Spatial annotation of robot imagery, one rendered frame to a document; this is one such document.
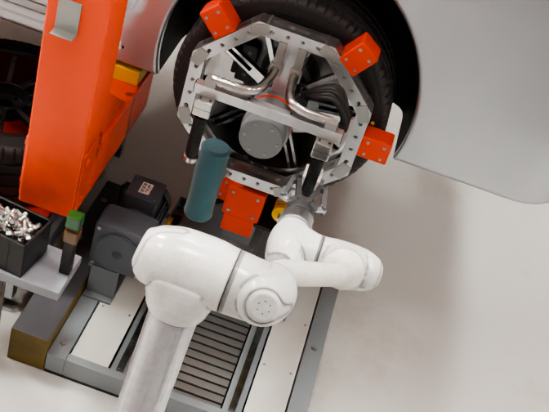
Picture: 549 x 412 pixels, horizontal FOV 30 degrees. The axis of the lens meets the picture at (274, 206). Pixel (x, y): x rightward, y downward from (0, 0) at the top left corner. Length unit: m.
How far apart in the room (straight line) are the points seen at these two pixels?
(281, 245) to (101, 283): 1.00
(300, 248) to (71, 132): 0.71
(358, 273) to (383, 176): 2.02
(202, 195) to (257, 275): 1.11
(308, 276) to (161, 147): 2.03
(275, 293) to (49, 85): 1.05
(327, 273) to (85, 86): 0.82
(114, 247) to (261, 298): 1.29
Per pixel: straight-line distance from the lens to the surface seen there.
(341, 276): 2.38
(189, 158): 2.86
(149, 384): 2.11
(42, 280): 2.85
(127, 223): 3.15
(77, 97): 2.72
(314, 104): 3.06
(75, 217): 2.74
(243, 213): 3.19
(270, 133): 2.85
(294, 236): 2.51
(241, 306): 1.94
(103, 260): 3.20
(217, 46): 2.93
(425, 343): 3.75
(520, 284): 4.23
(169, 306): 1.99
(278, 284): 1.95
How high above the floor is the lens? 2.41
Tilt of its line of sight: 36 degrees down
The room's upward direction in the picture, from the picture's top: 19 degrees clockwise
